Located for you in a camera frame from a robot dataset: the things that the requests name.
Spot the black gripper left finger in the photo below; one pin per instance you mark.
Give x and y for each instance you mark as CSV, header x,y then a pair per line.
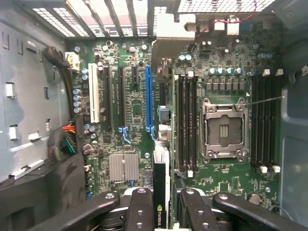
x,y
140,211

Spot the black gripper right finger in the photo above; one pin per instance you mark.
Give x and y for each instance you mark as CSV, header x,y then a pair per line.
x,y
197,216

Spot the RAM slot with white latches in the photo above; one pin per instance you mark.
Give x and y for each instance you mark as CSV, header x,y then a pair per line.
x,y
262,120
189,120
276,120

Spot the blue expansion slot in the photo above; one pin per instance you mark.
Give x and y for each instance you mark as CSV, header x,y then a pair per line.
x,y
149,101

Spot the long black expansion slot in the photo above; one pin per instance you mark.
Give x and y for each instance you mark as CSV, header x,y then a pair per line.
x,y
122,101
108,101

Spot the white expansion slot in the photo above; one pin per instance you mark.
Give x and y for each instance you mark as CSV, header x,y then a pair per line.
x,y
94,96

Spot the short black expansion slot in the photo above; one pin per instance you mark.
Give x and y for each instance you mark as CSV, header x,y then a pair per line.
x,y
134,75

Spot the silver chipset heatsink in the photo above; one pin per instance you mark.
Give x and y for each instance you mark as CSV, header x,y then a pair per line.
x,y
124,168

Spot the green motherboard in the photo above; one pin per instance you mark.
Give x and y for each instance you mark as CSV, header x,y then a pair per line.
x,y
240,178

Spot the silver coin battery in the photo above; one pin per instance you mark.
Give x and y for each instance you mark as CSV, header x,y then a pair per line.
x,y
254,198

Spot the silver CPU socket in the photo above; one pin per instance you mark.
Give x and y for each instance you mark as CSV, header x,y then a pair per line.
x,y
223,132

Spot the black plastic air shroud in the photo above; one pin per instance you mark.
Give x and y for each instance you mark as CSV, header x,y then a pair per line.
x,y
48,192

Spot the thin socket locking lever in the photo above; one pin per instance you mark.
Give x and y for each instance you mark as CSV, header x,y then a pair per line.
x,y
264,100

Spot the black open PC case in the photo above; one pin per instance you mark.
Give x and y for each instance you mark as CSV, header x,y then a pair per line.
x,y
24,96

